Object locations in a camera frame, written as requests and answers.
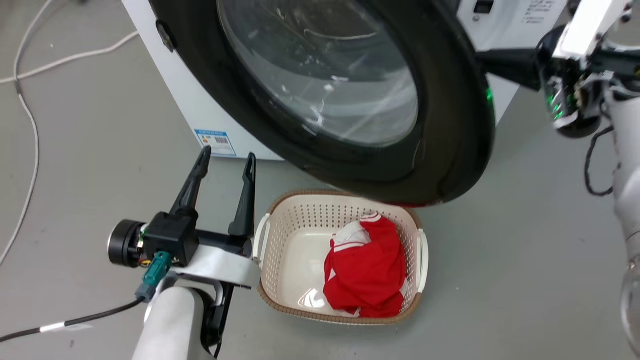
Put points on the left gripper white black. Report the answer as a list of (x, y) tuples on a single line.
[(225, 262)]

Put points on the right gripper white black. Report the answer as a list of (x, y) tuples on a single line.
[(575, 55)]

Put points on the black round glass washer door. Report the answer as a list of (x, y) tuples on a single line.
[(450, 150)]

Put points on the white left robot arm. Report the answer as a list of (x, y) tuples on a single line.
[(172, 325)]

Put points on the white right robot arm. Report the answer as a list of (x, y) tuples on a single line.
[(627, 200)]

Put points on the white washing machine body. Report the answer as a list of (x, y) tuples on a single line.
[(170, 85)]

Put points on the blue energy label sticker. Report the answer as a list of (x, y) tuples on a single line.
[(216, 143)]

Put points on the beige plastic laundry basket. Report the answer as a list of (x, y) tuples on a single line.
[(295, 250)]

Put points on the red and white garment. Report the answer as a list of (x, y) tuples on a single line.
[(367, 275)]

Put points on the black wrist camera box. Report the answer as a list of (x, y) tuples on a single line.
[(172, 237)]

